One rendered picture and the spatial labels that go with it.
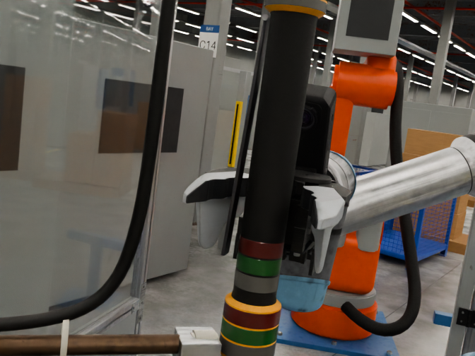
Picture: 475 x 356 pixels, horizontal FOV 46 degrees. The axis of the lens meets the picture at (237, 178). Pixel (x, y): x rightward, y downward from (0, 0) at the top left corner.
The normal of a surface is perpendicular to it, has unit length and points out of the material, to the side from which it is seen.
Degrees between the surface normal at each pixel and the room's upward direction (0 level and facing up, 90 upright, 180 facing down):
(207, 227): 94
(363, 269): 90
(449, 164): 57
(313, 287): 95
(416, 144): 90
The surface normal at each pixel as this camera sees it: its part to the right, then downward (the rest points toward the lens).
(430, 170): 0.00, -0.43
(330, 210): 0.63, -0.60
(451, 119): -0.57, 0.04
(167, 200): 0.81, 0.19
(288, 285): -0.36, 0.13
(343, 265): -0.12, 0.13
